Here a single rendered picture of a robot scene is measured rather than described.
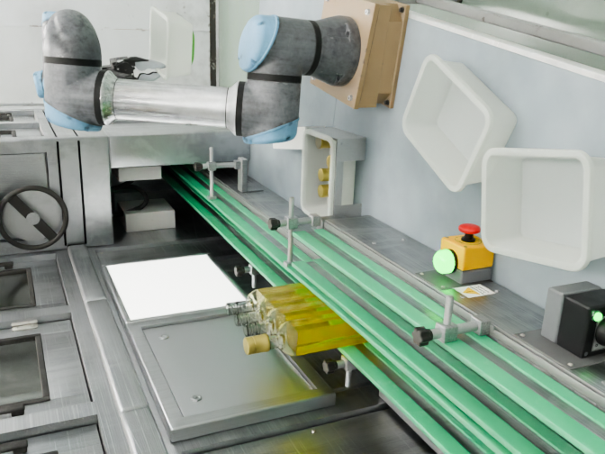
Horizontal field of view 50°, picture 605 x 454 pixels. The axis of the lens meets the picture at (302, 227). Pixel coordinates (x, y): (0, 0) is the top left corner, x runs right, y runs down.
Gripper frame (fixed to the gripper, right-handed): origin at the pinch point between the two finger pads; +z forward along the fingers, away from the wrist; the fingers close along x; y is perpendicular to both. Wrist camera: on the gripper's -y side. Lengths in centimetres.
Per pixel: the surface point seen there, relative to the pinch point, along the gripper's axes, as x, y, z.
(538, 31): -8, -50, 93
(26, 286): 55, -10, -51
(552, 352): 15, -136, 24
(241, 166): 33.5, -3.5, 20.1
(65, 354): 49, -56, -43
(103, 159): 30.8, 17.8, -20.0
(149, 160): 34.0, 17.8, -5.4
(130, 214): 56, 27, -14
